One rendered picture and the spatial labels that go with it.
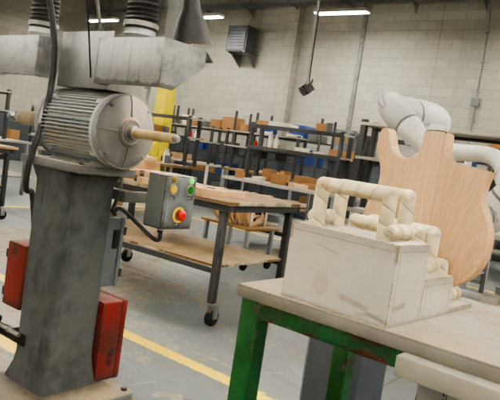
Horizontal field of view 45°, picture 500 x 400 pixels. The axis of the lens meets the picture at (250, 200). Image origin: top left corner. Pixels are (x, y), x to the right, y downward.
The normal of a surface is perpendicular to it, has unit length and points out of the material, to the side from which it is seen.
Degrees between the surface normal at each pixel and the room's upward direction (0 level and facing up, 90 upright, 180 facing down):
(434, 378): 90
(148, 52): 90
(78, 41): 90
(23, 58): 90
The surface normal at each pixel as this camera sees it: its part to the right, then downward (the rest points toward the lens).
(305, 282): -0.66, -0.04
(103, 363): 0.78, 0.16
